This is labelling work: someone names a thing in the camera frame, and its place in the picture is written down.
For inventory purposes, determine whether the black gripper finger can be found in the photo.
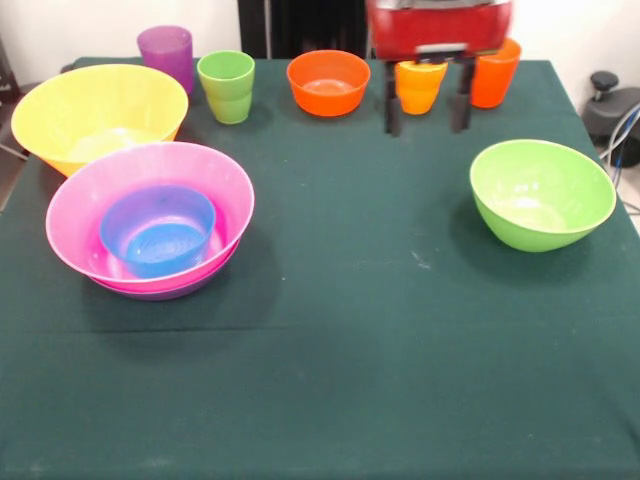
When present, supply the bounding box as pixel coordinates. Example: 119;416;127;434
381;58;403;137
450;55;477;134

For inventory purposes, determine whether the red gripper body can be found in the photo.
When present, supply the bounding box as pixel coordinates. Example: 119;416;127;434
367;0;516;64

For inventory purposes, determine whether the green bowl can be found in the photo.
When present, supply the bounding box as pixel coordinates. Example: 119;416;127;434
468;138;618;253

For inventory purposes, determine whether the blue bowl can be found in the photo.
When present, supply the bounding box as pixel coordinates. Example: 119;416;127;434
99;184;218;280

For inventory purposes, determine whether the large pink bowl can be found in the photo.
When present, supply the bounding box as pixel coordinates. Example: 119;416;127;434
45;141;257;294

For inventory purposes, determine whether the yellow-orange cup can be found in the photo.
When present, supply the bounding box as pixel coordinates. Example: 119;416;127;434
394;59;450;116

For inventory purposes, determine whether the orange cup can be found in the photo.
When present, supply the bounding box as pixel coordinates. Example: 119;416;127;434
469;38;523;110

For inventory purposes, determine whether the orange bowl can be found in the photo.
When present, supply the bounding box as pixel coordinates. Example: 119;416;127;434
286;49;372;118

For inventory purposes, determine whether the green cup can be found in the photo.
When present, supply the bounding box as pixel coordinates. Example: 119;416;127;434
196;50;257;126

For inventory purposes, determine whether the purple cup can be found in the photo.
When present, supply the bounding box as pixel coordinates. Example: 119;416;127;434
136;25;195;96

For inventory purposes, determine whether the dark green tablecloth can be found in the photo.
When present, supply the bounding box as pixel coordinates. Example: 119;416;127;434
0;55;640;480

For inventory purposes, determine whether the purple bowl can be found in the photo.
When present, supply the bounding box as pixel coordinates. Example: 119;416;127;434
91;259;236;302

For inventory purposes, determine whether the large yellow bowl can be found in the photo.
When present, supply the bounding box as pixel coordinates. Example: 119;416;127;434
10;63;190;179

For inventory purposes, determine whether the dark grey equipment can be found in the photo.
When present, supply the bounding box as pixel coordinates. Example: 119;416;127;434
0;37;24;109

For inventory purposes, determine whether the blue-grey cable bundle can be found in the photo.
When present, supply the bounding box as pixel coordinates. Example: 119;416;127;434
598;102;640;169

